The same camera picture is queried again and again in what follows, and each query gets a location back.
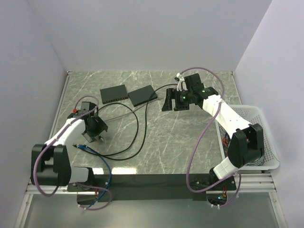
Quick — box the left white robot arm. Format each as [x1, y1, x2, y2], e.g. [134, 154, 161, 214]
[30, 102, 108, 191]

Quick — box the blue ethernet cable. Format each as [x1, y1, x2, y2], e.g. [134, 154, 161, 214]
[72, 143, 113, 208]

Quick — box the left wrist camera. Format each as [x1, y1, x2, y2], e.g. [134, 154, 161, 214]
[73, 102, 96, 118]

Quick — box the aluminium rail frame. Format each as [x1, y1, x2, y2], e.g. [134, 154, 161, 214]
[25, 173, 277, 195]

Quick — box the white plastic basket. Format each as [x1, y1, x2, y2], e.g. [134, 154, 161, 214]
[215, 105, 280, 171]

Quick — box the black ethernet cable with plug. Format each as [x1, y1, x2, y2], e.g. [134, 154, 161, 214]
[95, 83, 179, 162]

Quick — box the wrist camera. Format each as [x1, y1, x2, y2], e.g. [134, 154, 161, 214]
[175, 73, 187, 91]
[73, 102, 96, 118]

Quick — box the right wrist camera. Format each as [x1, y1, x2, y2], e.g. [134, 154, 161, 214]
[175, 73, 187, 91]

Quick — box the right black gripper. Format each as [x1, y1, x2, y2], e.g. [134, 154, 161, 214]
[161, 88, 193, 112]

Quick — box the black network switch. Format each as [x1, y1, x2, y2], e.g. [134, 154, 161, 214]
[128, 85, 158, 107]
[100, 85, 128, 104]

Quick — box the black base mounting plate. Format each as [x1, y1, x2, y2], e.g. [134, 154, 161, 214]
[67, 174, 237, 201]

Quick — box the colourful wire bundle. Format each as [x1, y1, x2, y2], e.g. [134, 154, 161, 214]
[219, 125, 266, 167]

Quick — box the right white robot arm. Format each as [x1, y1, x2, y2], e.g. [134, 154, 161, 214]
[162, 73, 265, 190]

